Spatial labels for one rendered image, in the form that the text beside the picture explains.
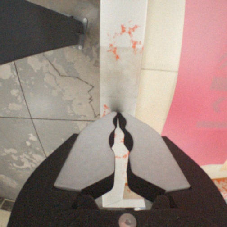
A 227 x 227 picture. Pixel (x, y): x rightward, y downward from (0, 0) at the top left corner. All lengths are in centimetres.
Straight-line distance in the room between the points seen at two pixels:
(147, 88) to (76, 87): 113
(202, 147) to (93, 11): 111
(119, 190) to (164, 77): 19
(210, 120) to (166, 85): 10
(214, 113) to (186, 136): 5
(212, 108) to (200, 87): 4
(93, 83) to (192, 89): 109
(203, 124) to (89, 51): 106
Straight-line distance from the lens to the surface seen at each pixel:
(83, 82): 124
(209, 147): 28
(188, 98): 19
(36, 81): 142
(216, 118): 24
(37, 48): 58
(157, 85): 17
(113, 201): 28
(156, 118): 19
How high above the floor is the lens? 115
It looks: 58 degrees down
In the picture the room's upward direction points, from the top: 180 degrees clockwise
